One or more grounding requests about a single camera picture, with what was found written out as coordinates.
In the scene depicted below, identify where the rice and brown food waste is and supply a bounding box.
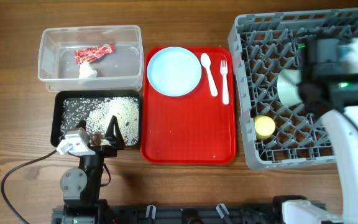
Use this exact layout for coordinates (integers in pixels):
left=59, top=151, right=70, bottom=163
left=60, top=96, right=139, bottom=146

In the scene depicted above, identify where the mint green bowl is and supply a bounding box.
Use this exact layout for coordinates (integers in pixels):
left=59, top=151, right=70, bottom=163
left=277, top=69, right=302, bottom=107

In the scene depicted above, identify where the white napkin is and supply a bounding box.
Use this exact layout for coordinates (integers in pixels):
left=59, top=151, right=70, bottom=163
left=79, top=62, right=98, bottom=78

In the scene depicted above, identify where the yellow plastic cup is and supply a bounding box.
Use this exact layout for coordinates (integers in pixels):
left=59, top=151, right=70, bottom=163
left=254, top=115, right=276, bottom=140

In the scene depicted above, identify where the red snack wrapper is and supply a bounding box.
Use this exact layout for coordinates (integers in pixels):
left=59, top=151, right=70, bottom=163
left=75, top=43, right=114, bottom=65

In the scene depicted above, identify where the large light blue plate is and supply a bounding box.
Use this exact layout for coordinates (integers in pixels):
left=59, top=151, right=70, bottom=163
left=147, top=47, right=202, bottom=97

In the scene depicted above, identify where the white plastic spoon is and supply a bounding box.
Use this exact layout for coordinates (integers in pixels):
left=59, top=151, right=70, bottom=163
left=200, top=53, right=218, bottom=96

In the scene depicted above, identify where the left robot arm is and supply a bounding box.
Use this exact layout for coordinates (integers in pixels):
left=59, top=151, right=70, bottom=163
left=51, top=116, right=125, bottom=224

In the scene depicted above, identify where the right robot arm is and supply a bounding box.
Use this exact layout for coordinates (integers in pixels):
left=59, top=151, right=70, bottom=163
left=277, top=70, right=358, bottom=223

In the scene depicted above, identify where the grey dishwasher rack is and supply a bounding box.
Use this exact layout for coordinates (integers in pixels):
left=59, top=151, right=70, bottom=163
left=228, top=8, right=358, bottom=170

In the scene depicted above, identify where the black plastic tray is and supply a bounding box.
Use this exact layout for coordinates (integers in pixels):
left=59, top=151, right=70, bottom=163
left=50, top=90, right=142, bottom=147

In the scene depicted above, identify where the clear plastic bin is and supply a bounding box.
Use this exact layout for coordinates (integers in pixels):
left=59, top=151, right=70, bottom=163
left=38, top=25, right=144, bottom=92

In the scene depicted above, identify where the red serving tray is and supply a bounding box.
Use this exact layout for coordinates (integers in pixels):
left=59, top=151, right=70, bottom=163
left=140, top=47, right=237, bottom=165

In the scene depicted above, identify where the white plastic fork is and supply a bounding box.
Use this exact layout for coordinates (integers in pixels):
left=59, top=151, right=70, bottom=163
left=220, top=60, right=229, bottom=105

